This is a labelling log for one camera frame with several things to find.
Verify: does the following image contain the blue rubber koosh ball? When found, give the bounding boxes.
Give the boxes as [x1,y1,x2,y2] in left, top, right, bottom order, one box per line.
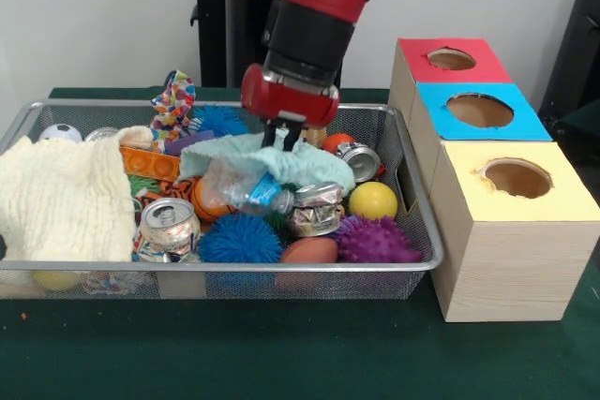
[189,103,254,139]
[196,212,285,264]

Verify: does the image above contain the dented white soda can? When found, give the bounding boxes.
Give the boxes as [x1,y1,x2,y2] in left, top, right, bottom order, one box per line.
[135,197,203,264]

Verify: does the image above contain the crushed clear plastic bottle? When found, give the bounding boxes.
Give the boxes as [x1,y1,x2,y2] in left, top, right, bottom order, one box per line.
[201,158,296,216]

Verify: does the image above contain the wire mesh bin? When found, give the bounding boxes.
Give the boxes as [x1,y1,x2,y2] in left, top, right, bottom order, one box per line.
[0,98,445,302]

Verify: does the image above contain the cream knitted cloth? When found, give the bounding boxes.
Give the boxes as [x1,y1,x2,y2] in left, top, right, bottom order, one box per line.
[0,126,155,263]

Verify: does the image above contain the purple spiky ball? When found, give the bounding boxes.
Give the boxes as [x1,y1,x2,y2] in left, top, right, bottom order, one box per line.
[335,215,423,264]

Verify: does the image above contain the dark green table cloth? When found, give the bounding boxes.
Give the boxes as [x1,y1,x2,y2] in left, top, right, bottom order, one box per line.
[538,98,600,171]
[0,85,600,400]

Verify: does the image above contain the brown toy football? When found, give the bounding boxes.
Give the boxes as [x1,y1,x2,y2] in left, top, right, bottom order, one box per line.
[279,236,339,264]

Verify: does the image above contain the multicoloured patterned cloth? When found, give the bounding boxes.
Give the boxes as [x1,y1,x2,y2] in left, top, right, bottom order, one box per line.
[149,70,198,140]

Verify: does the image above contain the wooden box with three holes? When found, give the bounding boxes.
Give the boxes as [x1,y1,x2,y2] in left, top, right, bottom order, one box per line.
[387,37,600,324]

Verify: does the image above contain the mint green cloth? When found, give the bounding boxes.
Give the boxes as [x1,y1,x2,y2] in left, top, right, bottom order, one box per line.
[177,131,357,195]

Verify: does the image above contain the black stand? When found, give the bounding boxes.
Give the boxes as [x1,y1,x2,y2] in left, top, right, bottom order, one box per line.
[538,0,600,115]

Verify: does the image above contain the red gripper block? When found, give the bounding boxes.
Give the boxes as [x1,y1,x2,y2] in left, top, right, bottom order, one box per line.
[240,63,341,154]

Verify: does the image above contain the yellow ball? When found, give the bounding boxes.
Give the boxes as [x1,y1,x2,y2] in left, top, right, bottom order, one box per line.
[347,181,399,222]

